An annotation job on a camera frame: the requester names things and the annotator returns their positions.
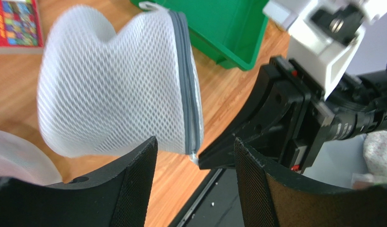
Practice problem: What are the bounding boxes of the green plastic tray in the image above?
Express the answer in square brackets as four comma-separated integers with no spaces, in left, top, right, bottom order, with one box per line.
[130,0,270,71]

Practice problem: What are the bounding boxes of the pink-rimmed mesh laundry bag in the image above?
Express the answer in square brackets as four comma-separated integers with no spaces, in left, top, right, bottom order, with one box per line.
[0,131,62,185]

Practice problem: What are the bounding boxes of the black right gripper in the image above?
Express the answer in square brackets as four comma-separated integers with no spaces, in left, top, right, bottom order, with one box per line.
[199,56,321,172]

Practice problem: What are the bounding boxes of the white mesh laundry bag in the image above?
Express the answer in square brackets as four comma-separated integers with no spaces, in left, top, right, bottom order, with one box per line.
[37,1,204,163]

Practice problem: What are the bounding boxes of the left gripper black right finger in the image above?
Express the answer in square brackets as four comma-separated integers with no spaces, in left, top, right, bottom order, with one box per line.
[234,138,387,227]

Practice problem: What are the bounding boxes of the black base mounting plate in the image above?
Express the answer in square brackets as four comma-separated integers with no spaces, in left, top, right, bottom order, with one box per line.
[169,169,244,227]

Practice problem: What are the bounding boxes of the red comic paperback book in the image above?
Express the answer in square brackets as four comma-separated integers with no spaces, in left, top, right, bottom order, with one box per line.
[0,0,44,54]

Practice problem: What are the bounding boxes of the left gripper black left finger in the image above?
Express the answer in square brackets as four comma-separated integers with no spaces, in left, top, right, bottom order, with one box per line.
[0,137,158,227]

